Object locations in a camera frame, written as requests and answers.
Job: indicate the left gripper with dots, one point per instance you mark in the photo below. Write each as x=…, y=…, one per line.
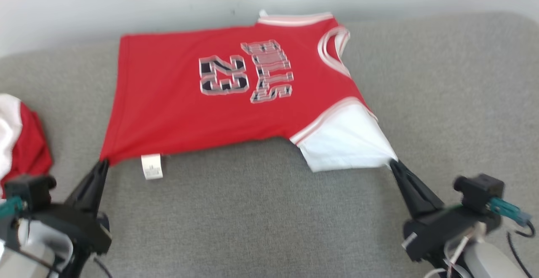
x=63, y=231

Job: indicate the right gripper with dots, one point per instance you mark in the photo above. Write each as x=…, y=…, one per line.
x=446, y=227

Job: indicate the red shorts with white stripe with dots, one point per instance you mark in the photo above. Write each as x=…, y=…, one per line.
x=29, y=143

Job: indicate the red jersey with number 23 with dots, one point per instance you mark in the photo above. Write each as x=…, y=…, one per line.
x=168, y=101

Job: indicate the grey fabric sofa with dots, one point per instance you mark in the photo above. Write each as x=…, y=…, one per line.
x=252, y=210

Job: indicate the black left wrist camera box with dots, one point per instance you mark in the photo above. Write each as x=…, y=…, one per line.
x=31, y=190

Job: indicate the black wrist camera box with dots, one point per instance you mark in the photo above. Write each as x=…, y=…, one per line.
x=480, y=191
x=31, y=190

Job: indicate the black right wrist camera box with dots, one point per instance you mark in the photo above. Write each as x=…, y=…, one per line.
x=480, y=191

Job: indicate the teal left camera connector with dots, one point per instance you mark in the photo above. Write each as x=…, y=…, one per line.
x=10, y=208

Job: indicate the teal camera connector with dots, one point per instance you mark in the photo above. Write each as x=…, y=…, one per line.
x=10, y=208
x=507, y=210

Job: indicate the teal right camera connector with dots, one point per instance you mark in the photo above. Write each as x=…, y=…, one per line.
x=507, y=210

